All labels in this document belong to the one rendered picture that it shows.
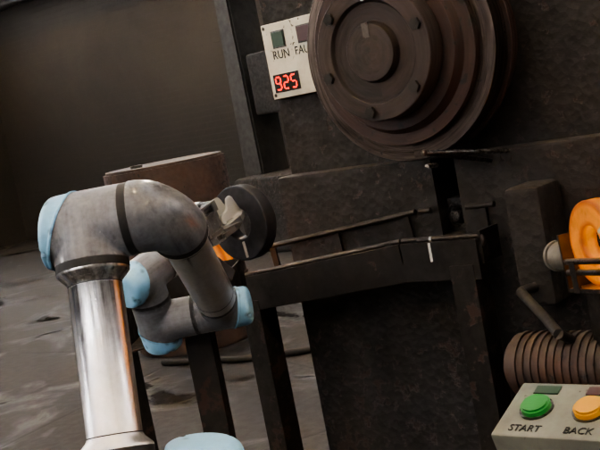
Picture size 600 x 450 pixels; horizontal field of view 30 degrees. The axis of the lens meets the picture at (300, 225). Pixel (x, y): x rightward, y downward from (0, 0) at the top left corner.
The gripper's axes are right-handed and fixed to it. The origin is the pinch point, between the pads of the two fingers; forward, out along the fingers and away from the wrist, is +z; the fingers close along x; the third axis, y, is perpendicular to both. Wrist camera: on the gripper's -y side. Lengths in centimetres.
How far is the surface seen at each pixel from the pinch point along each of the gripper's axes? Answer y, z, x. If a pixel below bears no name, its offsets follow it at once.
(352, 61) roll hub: 19.0, 26.6, -19.9
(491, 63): 10, 34, -46
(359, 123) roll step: 4.5, 30.3, -12.8
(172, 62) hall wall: -82, 639, 670
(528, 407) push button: -13, -47, -84
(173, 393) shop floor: -111, 97, 179
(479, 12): 20, 37, -45
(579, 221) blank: -16, 14, -65
